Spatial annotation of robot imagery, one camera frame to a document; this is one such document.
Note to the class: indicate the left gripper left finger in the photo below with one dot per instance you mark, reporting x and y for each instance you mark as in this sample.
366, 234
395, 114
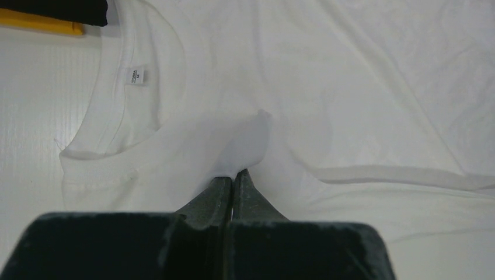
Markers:
209, 208

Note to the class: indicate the white t shirt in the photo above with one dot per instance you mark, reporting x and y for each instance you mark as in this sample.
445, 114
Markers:
379, 112

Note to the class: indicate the folded yellow t shirt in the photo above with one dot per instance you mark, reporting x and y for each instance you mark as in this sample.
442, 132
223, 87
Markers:
40, 23

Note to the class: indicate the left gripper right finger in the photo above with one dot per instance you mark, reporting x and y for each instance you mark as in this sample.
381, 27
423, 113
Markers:
249, 204

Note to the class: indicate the folded black t shirt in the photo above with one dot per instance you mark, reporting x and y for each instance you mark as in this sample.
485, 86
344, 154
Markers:
89, 12

